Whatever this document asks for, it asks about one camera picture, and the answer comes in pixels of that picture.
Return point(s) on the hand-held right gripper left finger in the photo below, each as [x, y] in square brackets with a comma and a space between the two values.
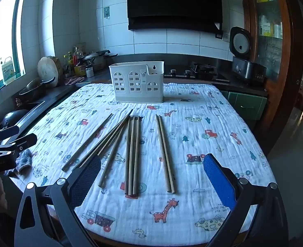
[85, 180]

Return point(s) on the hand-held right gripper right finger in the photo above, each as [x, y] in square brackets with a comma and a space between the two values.
[218, 180]

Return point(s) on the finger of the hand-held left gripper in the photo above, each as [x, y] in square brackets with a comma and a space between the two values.
[7, 131]
[22, 142]

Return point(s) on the white plastic utensil holder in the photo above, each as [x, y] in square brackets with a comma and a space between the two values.
[125, 92]

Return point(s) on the black wok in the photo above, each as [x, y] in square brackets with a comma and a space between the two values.
[12, 118]

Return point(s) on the metal frying pan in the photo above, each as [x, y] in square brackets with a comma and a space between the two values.
[33, 87]

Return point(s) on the clear detergent bottle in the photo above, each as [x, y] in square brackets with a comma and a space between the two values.
[7, 70]

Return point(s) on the printed white blanket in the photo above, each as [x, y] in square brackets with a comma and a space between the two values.
[205, 108]

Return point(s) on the round wooden cutting board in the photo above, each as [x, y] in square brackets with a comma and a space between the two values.
[47, 68]

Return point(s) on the green cabinet drawer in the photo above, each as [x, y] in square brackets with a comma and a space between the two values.
[246, 105]

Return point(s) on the pink cloth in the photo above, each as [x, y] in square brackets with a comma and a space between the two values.
[74, 80]

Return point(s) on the yellow label jar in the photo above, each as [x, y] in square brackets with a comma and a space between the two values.
[80, 70]

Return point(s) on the yellow oil bottle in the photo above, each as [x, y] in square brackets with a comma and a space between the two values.
[69, 59]

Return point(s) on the small white cup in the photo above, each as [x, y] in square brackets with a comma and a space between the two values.
[89, 71]

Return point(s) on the window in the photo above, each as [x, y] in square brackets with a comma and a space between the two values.
[2, 30]

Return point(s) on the group of condiment bottles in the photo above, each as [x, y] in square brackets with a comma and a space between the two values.
[76, 56]

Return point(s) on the metal pot with lid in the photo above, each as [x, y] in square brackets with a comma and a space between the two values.
[97, 60]

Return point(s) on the black gas stove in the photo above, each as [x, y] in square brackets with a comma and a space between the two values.
[205, 69]

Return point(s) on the black silver countertop appliance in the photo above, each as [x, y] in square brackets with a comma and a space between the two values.
[246, 68]

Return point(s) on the wooden glass-door cabinet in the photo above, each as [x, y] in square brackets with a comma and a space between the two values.
[286, 30]

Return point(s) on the black range hood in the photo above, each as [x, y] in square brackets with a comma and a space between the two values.
[174, 5]

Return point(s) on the wall socket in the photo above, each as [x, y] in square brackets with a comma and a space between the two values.
[226, 36]

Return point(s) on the green wall hook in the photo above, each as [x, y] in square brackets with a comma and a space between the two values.
[106, 11]

